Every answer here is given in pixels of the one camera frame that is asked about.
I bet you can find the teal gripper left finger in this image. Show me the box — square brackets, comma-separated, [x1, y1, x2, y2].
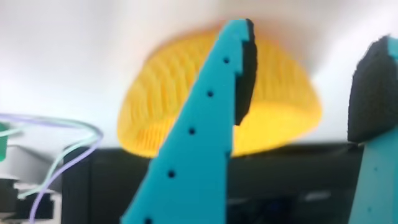
[120, 18, 258, 224]

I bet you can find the green plastic block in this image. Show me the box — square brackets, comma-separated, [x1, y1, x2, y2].
[0, 123, 9, 162]

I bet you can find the black box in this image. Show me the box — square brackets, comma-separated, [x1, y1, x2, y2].
[61, 142, 365, 224]

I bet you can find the yellow honeycomb basket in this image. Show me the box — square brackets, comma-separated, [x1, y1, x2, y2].
[117, 26, 323, 159]

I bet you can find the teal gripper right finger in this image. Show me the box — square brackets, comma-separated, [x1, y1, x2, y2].
[347, 35, 398, 224]

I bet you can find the grey white fixture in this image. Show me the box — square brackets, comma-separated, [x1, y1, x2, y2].
[0, 144, 63, 224]

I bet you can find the purple cable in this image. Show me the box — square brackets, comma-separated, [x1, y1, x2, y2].
[0, 113, 104, 224]

